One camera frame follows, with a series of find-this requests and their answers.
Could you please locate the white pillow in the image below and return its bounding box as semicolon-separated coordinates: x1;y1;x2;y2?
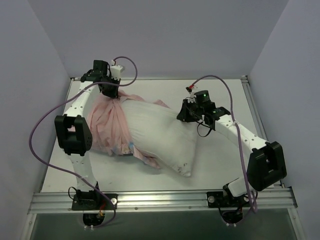
121;100;197;177

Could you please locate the blue pink printed pillowcase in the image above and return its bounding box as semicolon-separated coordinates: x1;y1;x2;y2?
86;90;160;169

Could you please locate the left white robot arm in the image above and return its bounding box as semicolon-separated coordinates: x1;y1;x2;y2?
54;60;124;210

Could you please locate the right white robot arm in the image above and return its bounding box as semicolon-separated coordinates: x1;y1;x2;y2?
177;87;287;207

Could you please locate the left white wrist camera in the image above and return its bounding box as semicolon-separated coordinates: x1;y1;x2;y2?
110;64;125;81

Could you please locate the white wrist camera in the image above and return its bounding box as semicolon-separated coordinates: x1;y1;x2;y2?
110;64;125;81
186;85;198;103

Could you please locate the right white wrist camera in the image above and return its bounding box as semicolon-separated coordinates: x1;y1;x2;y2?
186;85;198;103

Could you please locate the aluminium back rail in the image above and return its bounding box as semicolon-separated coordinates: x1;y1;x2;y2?
70;75;248;82

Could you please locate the aluminium rail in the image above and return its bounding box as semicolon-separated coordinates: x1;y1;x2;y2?
70;75;248;82
240;76;287;190
28;186;298;214

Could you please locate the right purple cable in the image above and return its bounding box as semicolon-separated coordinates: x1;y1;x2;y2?
186;75;259;215

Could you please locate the purple cable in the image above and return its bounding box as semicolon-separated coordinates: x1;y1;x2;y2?
28;55;139;228
186;75;259;215

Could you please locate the aluminium right side rail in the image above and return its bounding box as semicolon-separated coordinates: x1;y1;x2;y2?
240;76;287;190

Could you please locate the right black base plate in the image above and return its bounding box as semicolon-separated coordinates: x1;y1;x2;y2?
206;190;250;209

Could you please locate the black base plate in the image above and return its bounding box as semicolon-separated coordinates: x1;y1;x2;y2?
71;191;118;211
206;190;250;209

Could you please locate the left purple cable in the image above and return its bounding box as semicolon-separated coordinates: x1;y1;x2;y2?
28;55;139;228

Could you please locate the aluminium front rail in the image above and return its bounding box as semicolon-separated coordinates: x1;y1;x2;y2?
28;186;298;214

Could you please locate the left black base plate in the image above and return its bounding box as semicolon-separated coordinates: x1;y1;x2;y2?
71;191;118;211

